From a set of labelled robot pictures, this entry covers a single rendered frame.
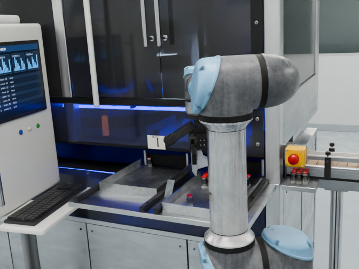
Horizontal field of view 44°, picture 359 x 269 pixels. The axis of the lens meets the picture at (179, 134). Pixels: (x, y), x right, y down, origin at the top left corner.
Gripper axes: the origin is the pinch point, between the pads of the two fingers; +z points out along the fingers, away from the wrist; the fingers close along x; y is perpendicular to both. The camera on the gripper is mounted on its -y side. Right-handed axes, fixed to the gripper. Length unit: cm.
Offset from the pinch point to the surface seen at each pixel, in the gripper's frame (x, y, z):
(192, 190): 19.1, 0.2, 14.0
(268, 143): 21.7, 30.7, -2.5
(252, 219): -9.1, 17.9, 14.2
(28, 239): 50, -76, 45
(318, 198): 212, 117, 102
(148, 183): 30.1, -17.3, 14.0
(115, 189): 23.3, -30.0, 13.1
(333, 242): 24, 58, 42
